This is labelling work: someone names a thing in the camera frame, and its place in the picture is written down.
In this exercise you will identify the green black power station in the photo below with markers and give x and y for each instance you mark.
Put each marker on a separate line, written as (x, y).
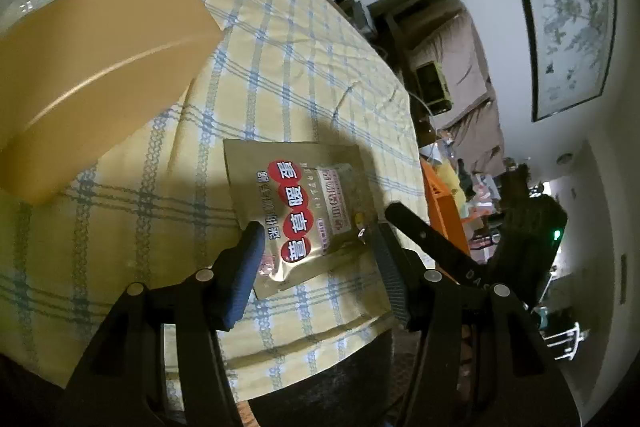
(432, 82)

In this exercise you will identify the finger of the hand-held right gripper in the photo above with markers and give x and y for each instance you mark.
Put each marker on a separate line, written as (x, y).
(430, 242)

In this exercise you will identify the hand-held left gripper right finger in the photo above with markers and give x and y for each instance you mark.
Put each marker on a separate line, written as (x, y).
(395, 277)

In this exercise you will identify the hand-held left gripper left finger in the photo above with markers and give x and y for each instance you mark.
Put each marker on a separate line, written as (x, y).
(245, 277)

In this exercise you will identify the framed ink painting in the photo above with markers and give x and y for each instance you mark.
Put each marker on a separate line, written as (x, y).
(570, 32)

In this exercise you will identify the yellow checked blanket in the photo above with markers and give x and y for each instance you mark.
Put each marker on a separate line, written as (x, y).
(300, 82)

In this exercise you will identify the gold foil packet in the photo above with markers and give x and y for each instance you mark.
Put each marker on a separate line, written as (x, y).
(300, 207)

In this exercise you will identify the clear jar with yellow lid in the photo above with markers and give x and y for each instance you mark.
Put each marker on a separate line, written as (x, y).
(100, 57)

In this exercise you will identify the large brown sofa cushion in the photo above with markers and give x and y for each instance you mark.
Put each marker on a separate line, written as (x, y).
(460, 57)

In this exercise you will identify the orange plastic basket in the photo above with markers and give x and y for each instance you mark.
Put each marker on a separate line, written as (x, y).
(440, 207)

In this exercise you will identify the brown sofa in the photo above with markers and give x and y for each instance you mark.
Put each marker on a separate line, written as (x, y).
(480, 142)

